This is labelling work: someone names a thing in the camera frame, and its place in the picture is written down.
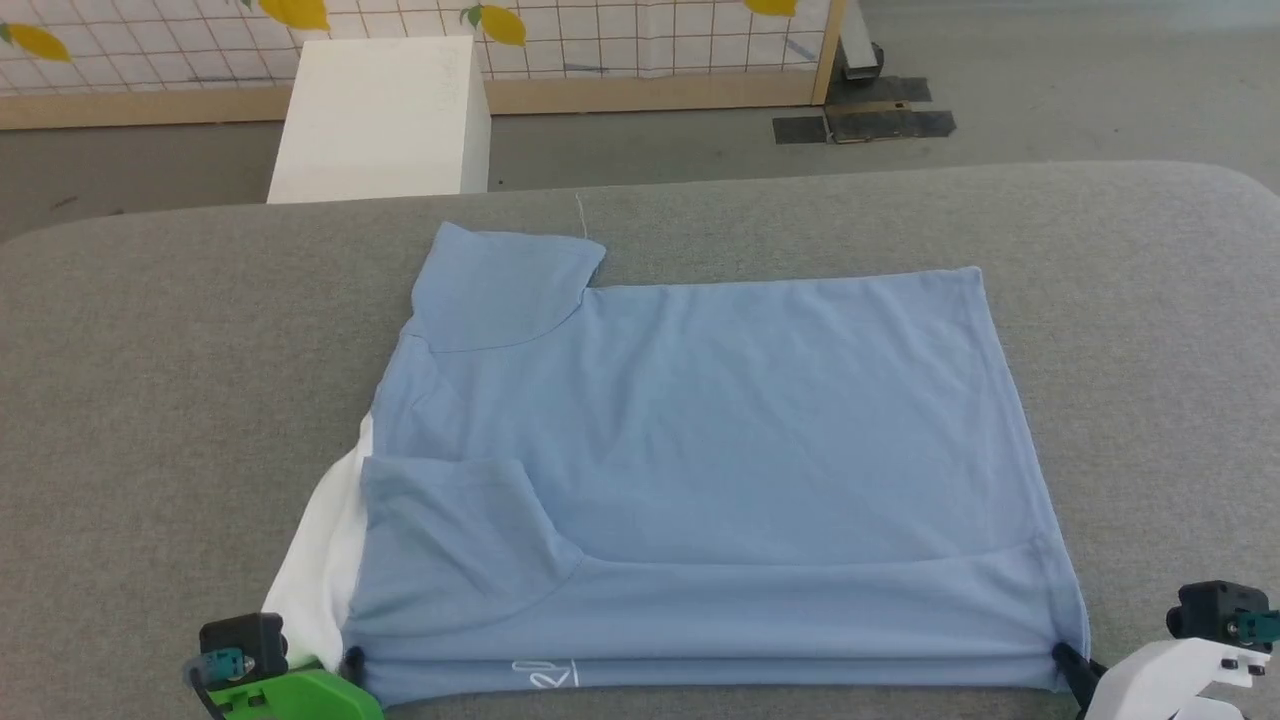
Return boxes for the grey metal post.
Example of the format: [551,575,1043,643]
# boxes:
[838,0,887,82]

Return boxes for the black tape floor bracket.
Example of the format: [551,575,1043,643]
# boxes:
[771,107,957,145]

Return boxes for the grey fabric sofa seat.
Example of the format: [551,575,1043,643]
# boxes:
[0,160,1280,720]

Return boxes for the white rectangular box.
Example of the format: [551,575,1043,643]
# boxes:
[266,36,492,205]

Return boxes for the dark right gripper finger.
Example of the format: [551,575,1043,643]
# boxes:
[1051,642,1107,715]

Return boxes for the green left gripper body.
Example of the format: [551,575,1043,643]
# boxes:
[208,667,387,720]

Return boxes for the blue and white t-shirt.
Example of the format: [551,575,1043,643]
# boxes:
[262,221,1092,707]

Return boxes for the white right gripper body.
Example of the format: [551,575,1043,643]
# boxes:
[1084,637,1272,720]

